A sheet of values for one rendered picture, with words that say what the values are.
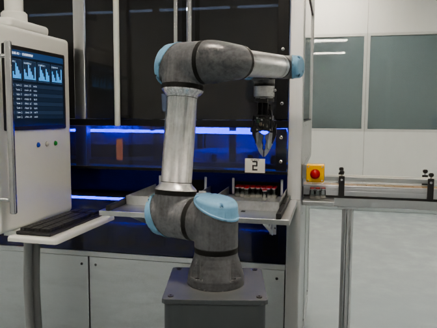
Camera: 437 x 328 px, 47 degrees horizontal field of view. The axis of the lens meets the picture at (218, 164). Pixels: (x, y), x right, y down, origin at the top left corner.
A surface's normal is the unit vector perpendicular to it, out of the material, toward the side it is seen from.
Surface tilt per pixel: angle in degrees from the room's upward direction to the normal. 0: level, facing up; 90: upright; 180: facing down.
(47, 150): 90
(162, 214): 83
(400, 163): 90
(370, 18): 90
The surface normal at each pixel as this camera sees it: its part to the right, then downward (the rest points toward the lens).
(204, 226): -0.50, 0.08
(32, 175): 0.97, 0.03
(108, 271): -0.22, 0.10
